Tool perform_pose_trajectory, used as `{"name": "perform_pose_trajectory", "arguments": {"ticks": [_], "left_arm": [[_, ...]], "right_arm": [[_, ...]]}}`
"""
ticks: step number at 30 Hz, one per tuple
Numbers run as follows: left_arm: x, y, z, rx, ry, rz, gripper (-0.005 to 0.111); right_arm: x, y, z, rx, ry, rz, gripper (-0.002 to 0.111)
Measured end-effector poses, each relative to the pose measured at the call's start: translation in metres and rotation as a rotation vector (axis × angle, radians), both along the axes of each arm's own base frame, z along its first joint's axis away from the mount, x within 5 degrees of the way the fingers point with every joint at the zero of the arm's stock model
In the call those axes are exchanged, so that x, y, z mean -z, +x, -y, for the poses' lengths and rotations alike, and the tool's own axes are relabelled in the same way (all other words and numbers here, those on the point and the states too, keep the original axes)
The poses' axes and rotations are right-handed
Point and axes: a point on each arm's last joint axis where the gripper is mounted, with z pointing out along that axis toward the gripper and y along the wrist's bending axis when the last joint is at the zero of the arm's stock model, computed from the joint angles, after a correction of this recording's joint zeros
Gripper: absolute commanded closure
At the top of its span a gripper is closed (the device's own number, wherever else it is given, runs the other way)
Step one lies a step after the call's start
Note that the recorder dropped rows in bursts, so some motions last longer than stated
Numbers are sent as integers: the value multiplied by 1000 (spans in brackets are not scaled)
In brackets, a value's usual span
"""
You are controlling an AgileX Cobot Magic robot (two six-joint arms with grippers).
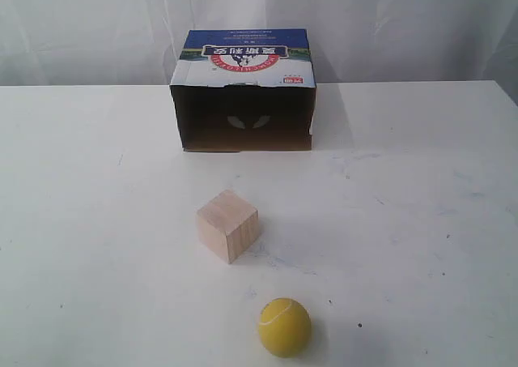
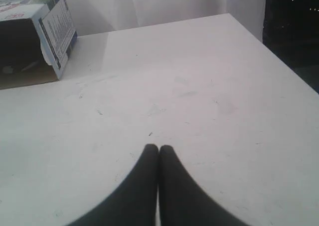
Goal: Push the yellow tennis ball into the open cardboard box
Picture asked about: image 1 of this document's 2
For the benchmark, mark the yellow tennis ball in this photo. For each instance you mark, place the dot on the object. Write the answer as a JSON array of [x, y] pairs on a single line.
[[284, 327]]

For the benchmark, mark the light wooden cube block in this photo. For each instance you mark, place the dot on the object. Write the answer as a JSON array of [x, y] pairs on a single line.
[[228, 225]]

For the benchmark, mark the blue white cardboard box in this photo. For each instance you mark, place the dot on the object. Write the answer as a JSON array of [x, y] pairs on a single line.
[[245, 90]]

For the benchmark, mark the white curtain backdrop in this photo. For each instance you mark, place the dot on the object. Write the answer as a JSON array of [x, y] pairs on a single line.
[[55, 42]]

